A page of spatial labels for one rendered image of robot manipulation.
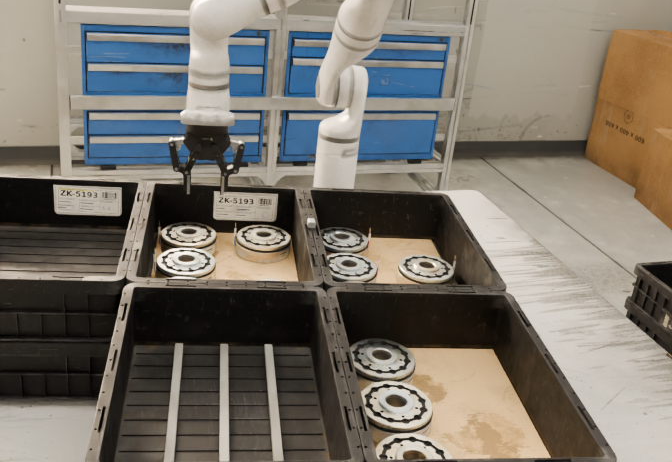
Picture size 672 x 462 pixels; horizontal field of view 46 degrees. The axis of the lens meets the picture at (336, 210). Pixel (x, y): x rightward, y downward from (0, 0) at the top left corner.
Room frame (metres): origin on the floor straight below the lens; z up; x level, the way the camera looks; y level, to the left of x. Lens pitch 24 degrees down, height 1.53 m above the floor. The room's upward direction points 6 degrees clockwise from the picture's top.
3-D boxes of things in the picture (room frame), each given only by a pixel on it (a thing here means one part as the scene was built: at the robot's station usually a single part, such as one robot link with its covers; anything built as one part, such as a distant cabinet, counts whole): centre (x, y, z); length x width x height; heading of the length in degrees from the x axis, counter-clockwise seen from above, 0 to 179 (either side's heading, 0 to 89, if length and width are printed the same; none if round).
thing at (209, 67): (1.36, 0.25, 1.23); 0.09 x 0.07 x 0.15; 14
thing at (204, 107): (1.34, 0.24, 1.13); 0.11 x 0.09 x 0.06; 11
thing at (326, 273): (1.30, -0.11, 0.92); 0.40 x 0.30 x 0.02; 10
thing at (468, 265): (1.30, -0.11, 0.87); 0.40 x 0.30 x 0.11; 10
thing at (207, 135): (1.36, 0.24, 1.06); 0.08 x 0.08 x 0.09
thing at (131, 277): (1.25, 0.19, 0.92); 0.40 x 0.30 x 0.02; 10
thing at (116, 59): (3.07, 0.68, 0.60); 0.72 x 0.03 x 0.56; 110
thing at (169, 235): (1.35, 0.27, 0.86); 0.10 x 0.10 x 0.01
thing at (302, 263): (1.25, 0.19, 0.87); 0.40 x 0.30 x 0.11; 10
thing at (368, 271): (1.29, -0.03, 0.86); 0.10 x 0.10 x 0.01
